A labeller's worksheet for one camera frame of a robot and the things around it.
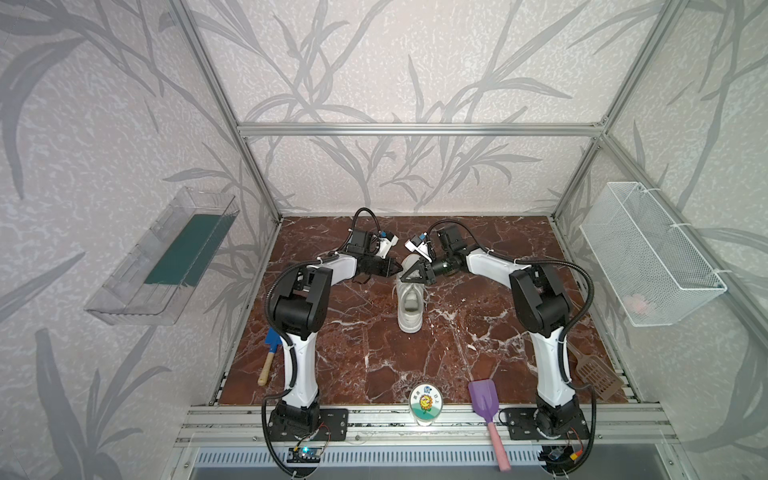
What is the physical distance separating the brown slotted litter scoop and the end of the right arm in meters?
0.44

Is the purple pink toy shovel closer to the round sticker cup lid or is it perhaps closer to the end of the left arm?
the round sticker cup lid

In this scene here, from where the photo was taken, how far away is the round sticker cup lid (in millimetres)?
702

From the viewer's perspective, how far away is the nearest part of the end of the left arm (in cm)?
86

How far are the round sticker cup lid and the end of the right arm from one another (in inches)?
10.9

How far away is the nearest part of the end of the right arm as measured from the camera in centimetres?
84

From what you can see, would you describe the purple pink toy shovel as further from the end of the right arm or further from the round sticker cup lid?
the end of the right arm

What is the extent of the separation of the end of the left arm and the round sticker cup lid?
333 millimetres

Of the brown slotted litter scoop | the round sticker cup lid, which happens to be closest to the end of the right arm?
the round sticker cup lid

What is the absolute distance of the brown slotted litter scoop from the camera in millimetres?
802

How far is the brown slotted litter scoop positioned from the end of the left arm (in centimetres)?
59

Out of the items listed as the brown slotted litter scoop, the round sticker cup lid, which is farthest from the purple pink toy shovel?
the brown slotted litter scoop

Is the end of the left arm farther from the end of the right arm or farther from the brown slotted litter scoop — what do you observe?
the brown slotted litter scoop

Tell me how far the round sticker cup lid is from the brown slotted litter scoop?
1.40 ft
